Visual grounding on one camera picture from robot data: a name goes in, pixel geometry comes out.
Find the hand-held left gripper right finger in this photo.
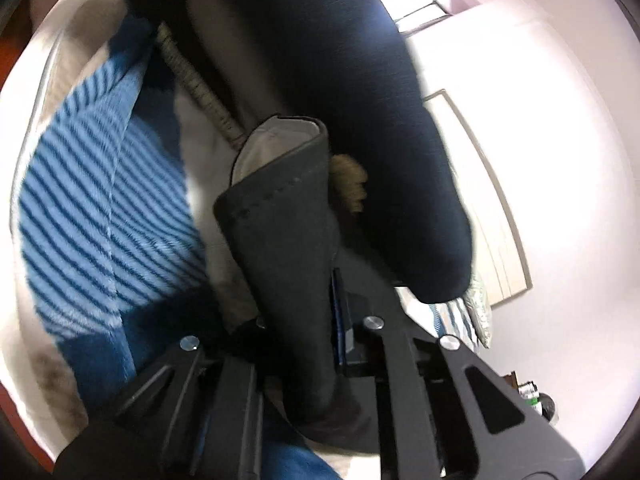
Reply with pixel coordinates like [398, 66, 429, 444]
[331, 269, 587, 480]

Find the cluttered wooden shelf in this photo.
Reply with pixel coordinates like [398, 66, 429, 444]
[500, 370, 546, 421]

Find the blue striped blanket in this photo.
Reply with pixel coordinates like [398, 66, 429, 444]
[0, 0, 471, 480]

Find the black coat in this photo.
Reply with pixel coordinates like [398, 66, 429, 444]
[120, 0, 373, 443]

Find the patterned pillow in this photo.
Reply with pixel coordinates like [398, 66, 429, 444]
[462, 274, 497, 350]

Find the dark navy cloth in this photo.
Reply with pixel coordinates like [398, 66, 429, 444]
[240, 0, 475, 306]

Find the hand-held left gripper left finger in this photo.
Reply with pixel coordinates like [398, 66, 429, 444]
[54, 316, 267, 480]

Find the white door panel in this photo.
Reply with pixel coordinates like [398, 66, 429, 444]
[424, 89, 532, 307]

